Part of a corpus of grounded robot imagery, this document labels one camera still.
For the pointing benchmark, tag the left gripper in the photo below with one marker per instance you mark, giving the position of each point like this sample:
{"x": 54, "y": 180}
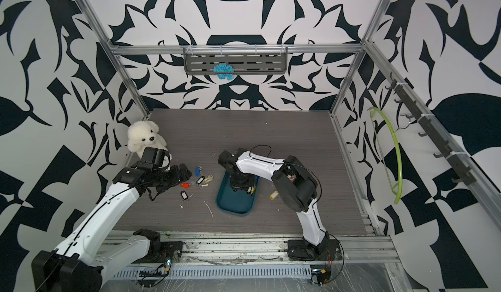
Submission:
{"x": 177, "y": 170}

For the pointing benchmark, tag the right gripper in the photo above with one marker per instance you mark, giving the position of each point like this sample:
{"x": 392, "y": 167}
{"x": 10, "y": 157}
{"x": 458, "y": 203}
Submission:
{"x": 247, "y": 183}

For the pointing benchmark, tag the teal plastic storage box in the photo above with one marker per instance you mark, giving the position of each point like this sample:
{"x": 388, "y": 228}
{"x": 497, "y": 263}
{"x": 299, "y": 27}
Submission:
{"x": 239, "y": 202}

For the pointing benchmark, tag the yellow white tag key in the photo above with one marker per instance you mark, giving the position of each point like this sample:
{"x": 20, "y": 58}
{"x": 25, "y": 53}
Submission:
{"x": 274, "y": 195}

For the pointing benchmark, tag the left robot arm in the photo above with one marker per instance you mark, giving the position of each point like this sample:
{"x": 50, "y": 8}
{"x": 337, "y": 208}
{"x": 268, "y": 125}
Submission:
{"x": 74, "y": 264}

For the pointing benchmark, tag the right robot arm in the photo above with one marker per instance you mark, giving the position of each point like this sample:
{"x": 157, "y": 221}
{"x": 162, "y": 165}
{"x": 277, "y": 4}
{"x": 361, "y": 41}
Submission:
{"x": 296, "y": 186}

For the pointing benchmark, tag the white teddy bear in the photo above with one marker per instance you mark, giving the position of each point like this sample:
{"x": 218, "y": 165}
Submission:
{"x": 144, "y": 134}

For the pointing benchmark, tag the teal scrunchie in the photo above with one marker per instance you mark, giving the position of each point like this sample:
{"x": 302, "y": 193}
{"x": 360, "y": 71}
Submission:
{"x": 224, "y": 71}

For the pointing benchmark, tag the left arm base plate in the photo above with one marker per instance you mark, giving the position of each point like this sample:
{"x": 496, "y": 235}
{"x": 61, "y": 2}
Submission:
{"x": 170, "y": 250}

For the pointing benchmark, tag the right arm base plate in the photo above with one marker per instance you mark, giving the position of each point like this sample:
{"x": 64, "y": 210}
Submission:
{"x": 301, "y": 250}

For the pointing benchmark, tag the grey wall shelf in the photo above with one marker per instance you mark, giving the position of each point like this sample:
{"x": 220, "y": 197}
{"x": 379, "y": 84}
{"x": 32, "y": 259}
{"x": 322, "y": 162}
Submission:
{"x": 246, "y": 60}

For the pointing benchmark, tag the black hook rail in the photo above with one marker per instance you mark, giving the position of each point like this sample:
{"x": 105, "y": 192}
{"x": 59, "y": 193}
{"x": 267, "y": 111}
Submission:
{"x": 433, "y": 130}

